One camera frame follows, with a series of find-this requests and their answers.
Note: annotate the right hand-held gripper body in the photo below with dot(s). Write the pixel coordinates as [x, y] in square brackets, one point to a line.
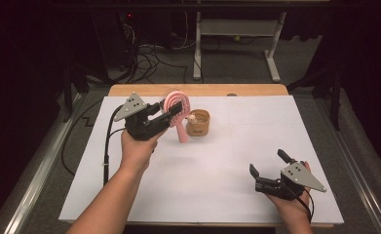
[295, 180]

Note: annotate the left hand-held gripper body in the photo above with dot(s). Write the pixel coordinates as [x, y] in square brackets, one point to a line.
[139, 125]

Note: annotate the pink vented hairbrush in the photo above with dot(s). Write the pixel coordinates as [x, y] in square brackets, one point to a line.
[182, 135]

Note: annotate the small wooden cup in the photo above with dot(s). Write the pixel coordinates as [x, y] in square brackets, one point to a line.
[200, 126]

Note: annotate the person's left hand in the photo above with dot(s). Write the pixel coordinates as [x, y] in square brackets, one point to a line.
[136, 152]

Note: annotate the person's right hand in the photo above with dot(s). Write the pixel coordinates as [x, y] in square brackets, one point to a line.
[292, 208]

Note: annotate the small beige bear figurine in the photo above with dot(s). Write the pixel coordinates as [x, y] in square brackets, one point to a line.
[192, 118]

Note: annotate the white table cover sheet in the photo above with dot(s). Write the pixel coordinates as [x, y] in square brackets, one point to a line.
[210, 178]

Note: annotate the black metal stand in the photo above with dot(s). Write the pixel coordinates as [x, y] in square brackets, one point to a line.
[335, 97]
[68, 94]

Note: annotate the black computer tower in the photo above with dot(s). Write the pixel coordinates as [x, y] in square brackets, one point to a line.
[113, 39]

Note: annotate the small green ball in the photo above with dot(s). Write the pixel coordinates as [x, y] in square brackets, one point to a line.
[237, 38]

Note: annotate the aluminium floor rail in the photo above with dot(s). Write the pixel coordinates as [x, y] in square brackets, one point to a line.
[357, 169]
[35, 191]

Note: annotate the white metal stand frame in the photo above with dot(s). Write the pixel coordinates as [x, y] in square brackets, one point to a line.
[240, 27]

